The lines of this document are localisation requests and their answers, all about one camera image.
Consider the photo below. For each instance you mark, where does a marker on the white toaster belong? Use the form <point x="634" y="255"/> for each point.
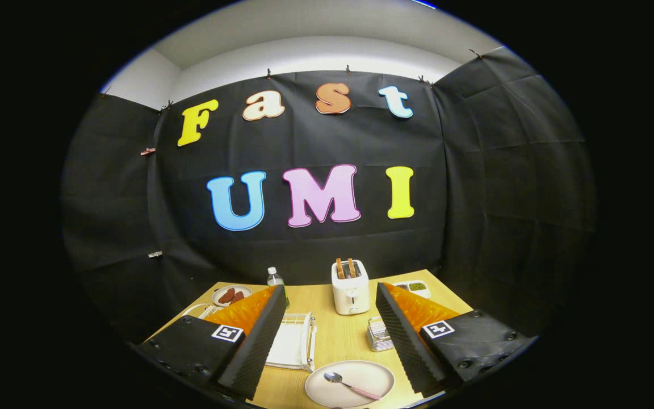
<point x="351" y="295"/>

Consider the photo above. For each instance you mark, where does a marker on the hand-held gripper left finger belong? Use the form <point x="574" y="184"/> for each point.
<point x="261" y="341"/>

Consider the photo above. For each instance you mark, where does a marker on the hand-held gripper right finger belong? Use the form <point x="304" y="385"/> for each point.
<point x="403" y="343"/>

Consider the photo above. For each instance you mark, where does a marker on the toast slice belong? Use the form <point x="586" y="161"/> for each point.
<point x="352" y="268"/>
<point x="339" y="268"/>

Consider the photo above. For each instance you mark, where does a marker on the white divided bean dish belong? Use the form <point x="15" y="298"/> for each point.
<point x="416" y="287"/>

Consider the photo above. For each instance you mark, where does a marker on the small grey plate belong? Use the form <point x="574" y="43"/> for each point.
<point x="246" y="291"/>

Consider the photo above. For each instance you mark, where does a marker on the brown meat piece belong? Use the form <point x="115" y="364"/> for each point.
<point x="237" y="297"/>
<point x="226" y="296"/>

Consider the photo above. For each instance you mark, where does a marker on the green label drink bottle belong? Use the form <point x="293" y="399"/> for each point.
<point x="273" y="278"/>

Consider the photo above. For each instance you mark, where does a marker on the beige round plate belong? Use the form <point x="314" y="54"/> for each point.
<point x="361" y="375"/>

